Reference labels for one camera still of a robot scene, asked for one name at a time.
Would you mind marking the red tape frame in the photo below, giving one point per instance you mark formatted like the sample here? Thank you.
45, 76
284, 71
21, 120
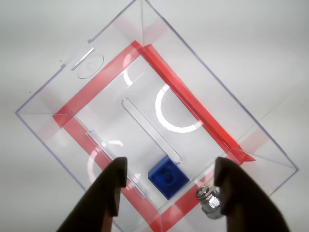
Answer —
183, 89

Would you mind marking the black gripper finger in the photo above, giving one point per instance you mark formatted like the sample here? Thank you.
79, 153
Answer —
101, 193
248, 205

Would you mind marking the blue lego brick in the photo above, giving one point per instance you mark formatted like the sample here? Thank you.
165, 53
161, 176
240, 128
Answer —
169, 178

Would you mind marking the silver cylinder lock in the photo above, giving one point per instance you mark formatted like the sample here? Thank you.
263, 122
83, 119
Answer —
210, 200

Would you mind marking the transparent plastic box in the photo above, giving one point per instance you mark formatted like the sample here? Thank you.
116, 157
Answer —
108, 116

